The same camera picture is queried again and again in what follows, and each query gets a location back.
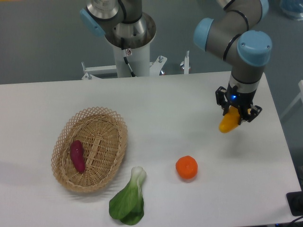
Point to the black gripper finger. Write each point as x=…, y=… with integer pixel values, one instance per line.
x=248, y=114
x=221, y=99

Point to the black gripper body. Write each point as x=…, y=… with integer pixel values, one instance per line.
x=235, y=98

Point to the yellow mango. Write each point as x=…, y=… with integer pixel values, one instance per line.
x=230, y=120

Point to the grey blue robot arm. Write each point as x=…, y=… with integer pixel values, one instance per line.
x=231, y=39

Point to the white furniture at right edge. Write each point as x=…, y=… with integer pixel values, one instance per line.
x=294, y=105

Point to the orange tangerine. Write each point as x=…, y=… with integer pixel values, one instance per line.
x=186, y=167

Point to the black device at table edge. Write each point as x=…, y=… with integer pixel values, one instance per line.
x=295, y=202

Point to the blue object top right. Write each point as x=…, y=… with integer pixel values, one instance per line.
x=292, y=8

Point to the woven wicker basket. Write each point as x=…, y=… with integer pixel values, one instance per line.
x=103, y=134

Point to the green bok choy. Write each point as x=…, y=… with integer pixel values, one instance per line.
x=127, y=205

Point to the purple sweet potato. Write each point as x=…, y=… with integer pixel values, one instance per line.
x=76, y=154

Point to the white pedestal base frame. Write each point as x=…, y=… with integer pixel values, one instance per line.
x=99, y=69

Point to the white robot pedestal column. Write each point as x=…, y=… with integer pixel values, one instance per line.
x=131, y=46

